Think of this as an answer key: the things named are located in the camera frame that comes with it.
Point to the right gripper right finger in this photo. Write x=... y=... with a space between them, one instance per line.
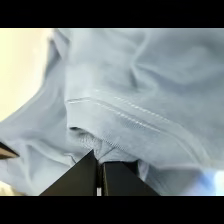
x=123 y=181

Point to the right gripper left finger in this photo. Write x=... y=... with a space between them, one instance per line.
x=80 y=181

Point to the blue T-shirt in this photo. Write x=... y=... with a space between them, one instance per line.
x=140 y=93

